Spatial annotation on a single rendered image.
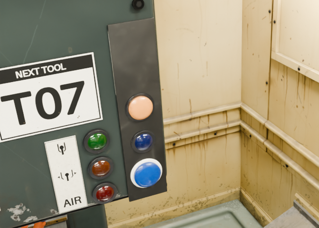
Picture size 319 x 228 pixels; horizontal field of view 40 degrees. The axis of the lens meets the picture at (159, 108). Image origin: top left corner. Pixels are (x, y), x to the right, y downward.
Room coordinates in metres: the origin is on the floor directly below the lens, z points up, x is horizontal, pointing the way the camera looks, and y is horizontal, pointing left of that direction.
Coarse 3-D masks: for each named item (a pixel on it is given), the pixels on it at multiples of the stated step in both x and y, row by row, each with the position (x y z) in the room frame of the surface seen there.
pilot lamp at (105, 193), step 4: (100, 188) 0.38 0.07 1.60; (104, 188) 0.38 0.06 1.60; (108, 188) 0.39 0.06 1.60; (112, 188) 0.39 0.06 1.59; (100, 192) 0.38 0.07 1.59; (104, 192) 0.38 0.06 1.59; (108, 192) 0.38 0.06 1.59; (112, 192) 0.39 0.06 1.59; (96, 196) 0.38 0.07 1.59; (100, 196) 0.38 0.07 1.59; (104, 196) 0.38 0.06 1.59; (108, 196) 0.38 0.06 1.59; (112, 196) 0.39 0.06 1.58; (100, 200) 0.38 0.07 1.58; (104, 200) 0.38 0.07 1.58; (108, 200) 0.39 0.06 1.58
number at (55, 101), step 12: (36, 84) 0.37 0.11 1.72; (48, 84) 0.38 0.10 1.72; (60, 84) 0.38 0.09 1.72; (72, 84) 0.38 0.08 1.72; (84, 84) 0.39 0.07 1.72; (36, 96) 0.37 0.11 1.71; (48, 96) 0.38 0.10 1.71; (60, 96) 0.38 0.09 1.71; (72, 96) 0.38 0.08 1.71; (84, 96) 0.39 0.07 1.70; (36, 108) 0.37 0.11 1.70; (48, 108) 0.38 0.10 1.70; (60, 108) 0.38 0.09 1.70; (72, 108) 0.38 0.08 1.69; (84, 108) 0.39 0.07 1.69; (48, 120) 0.37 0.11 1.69; (60, 120) 0.38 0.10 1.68
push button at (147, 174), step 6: (150, 162) 0.40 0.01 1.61; (138, 168) 0.40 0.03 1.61; (144, 168) 0.39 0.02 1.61; (150, 168) 0.40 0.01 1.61; (156, 168) 0.40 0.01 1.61; (138, 174) 0.39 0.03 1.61; (144, 174) 0.39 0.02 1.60; (150, 174) 0.40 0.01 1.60; (156, 174) 0.40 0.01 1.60; (138, 180) 0.39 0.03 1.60; (144, 180) 0.39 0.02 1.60; (150, 180) 0.40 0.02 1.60; (156, 180) 0.40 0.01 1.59; (144, 186) 0.39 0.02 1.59
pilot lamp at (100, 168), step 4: (96, 164) 0.38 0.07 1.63; (100, 164) 0.38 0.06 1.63; (104, 164) 0.38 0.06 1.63; (108, 164) 0.39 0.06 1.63; (92, 168) 0.38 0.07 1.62; (96, 168) 0.38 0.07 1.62; (100, 168) 0.38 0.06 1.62; (104, 168) 0.38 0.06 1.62; (108, 168) 0.39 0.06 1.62; (96, 172) 0.38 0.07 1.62; (100, 172) 0.38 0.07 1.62; (104, 172) 0.38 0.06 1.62; (108, 172) 0.39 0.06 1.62; (100, 176) 0.38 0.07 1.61
